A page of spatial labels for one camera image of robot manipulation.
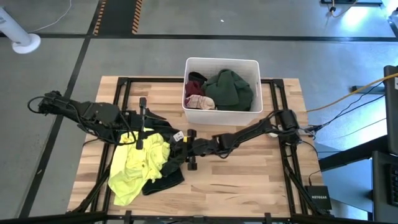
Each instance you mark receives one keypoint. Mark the black desk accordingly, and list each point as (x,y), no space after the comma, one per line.
(379,186)

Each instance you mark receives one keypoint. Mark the neon yellow garment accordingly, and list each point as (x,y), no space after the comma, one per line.
(133,174)

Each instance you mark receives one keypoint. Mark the white plastic laundry basket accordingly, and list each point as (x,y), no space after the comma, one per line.
(217,117)

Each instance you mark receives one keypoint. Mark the dark blue denim jeans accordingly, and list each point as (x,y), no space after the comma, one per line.
(169,182)

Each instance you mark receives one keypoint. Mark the black keyboard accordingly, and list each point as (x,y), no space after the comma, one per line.
(394,186)

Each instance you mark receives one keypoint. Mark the dark green garment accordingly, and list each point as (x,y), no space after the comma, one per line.
(230,90)

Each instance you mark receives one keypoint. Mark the pale pink garment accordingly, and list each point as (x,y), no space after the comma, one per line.
(200,102)

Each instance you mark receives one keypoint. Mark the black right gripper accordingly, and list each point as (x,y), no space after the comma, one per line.
(203,147)

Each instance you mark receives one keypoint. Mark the black aluminium table frame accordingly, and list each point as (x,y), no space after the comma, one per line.
(140,80)

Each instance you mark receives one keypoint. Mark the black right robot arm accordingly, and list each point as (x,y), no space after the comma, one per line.
(248,133)

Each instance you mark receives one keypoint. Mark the white pole stand round base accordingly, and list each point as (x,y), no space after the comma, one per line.
(26,45)

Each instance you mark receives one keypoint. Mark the maroon garment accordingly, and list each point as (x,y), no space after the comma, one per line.
(193,88)

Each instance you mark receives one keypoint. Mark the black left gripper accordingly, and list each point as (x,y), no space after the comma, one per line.
(130,121)

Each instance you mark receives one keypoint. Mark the small patterned bowl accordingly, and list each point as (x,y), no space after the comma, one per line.
(273,135)

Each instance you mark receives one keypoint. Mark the black Netgear network switch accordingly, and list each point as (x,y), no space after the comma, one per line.
(318,197)

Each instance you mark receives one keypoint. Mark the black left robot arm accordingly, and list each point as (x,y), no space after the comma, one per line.
(93,112)

